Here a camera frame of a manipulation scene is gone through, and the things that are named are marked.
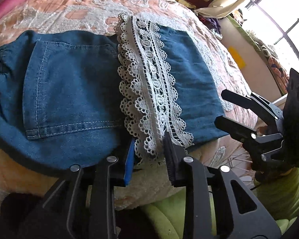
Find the purple cloth near curtain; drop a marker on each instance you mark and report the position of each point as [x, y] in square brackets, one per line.
[211, 23]

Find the yellow sticky note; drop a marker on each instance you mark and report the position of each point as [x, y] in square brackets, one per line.
[237, 57]

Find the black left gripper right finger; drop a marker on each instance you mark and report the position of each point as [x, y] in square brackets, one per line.
[176, 167]

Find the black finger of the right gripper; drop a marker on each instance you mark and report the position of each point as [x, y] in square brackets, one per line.
[243, 133]
[265, 110]

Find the green fleece sleeve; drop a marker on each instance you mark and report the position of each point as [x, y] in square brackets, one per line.
[280, 198]

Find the blue denim pants with lace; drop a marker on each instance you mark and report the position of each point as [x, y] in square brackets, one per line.
[60, 99]

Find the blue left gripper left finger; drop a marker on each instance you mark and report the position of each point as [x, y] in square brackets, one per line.
[129, 163]

